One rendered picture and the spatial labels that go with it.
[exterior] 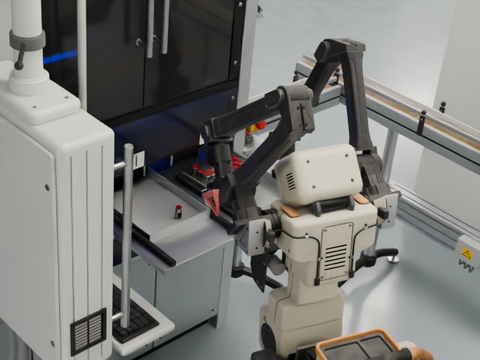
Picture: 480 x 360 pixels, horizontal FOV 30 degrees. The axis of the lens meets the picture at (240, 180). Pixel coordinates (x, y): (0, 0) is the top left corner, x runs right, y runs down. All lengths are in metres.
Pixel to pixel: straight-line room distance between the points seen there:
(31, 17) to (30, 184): 0.41
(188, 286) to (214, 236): 0.69
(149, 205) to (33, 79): 0.98
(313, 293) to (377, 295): 1.61
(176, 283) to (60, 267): 1.31
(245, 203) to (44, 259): 0.58
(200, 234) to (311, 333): 0.51
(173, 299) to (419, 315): 1.21
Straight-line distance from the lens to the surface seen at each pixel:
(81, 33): 2.66
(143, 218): 3.06
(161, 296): 3.57
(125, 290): 2.53
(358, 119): 2.76
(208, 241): 2.97
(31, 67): 2.27
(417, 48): 6.97
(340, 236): 2.55
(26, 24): 2.22
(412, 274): 4.47
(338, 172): 2.53
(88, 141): 2.17
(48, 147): 2.17
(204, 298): 3.77
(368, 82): 4.01
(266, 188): 3.26
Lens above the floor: 2.62
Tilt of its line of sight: 32 degrees down
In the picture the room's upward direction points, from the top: 6 degrees clockwise
